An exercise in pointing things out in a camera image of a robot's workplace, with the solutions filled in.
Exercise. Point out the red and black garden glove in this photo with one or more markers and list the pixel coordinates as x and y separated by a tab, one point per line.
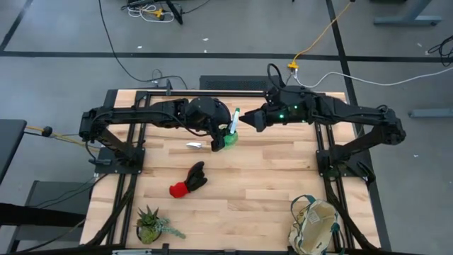
194	177

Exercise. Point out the potted succulent plant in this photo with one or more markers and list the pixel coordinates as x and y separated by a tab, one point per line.
148	223

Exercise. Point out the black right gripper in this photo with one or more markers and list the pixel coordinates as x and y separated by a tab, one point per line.
279	110

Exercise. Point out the dark grey cart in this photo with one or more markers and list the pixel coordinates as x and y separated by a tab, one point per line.
53	195

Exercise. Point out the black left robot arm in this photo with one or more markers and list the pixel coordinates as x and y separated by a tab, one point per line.
141	117

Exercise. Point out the silver metal bar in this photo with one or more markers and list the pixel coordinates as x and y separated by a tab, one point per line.
131	252

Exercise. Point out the green spray bottle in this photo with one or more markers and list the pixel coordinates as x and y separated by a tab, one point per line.
230	140

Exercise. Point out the yellow plug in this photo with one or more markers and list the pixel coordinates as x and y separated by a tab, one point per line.
158	13

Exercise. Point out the small black post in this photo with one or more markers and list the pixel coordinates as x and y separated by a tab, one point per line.
168	86

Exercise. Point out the beige gardening bag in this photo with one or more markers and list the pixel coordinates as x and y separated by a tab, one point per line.
315	226

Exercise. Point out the black aluminium table frame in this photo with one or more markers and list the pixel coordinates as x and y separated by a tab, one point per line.
212	94

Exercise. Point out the black tripod leg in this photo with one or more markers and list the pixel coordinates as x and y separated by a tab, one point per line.
176	13

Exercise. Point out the black power strip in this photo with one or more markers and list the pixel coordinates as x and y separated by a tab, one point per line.
141	2

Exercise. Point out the black computer case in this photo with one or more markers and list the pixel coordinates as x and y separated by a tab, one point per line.
233	83

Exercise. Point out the black table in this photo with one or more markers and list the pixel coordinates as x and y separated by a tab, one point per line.
8	141

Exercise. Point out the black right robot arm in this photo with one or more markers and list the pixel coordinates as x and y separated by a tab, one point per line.
354	110

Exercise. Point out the grey desk foot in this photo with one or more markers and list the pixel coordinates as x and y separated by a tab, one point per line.
431	112
407	20

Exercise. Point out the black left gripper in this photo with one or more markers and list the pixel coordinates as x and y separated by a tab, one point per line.
212	113

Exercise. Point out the small black bracket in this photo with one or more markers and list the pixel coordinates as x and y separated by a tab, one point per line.
165	248

